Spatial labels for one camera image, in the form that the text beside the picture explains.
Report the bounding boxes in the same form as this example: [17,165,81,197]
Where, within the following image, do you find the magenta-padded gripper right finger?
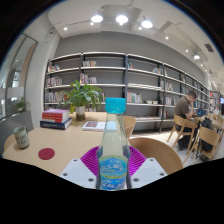
[128,145,168,190]

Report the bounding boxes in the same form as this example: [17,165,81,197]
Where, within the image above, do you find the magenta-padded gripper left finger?
[59,145,101,190]

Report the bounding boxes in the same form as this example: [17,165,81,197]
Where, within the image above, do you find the clear bottle with blue cap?
[95,97,132,192]

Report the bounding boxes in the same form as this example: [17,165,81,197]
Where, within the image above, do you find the curved-back wooden chair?
[128,136,184,175]
[124,115,137,140]

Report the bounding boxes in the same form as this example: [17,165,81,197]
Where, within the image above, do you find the flat round red coaster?
[37,147,56,161]

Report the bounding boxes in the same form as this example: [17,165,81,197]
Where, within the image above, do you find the white book with patterned cover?
[81,120,107,132]

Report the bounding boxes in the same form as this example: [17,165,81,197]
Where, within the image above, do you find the dark blue book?
[39,118,73,131]

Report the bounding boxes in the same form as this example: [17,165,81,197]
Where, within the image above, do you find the open-back wooden chair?
[190,125,223,162]
[166,114,198,158]

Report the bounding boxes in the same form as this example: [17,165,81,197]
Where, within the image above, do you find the pink book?
[42,108,71,116]

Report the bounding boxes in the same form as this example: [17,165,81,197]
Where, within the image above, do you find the green patterned ceramic mug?
[13,125,31,150]

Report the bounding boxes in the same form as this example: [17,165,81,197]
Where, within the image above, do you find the person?
[173,90,199,151]

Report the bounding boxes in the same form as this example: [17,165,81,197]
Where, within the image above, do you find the green potted plant, white pot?
[57,79,105,122]

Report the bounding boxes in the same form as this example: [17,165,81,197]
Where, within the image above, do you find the black backpack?
[200,116,214,130]

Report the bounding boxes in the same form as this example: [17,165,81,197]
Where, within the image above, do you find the small green plant by window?
[14,97,30,114]

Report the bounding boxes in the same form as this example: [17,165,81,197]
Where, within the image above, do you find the grey bookshelf unit with books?
[43,51,211,134]

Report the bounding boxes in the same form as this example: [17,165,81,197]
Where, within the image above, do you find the round ceiling lights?
[61,11,203,62]

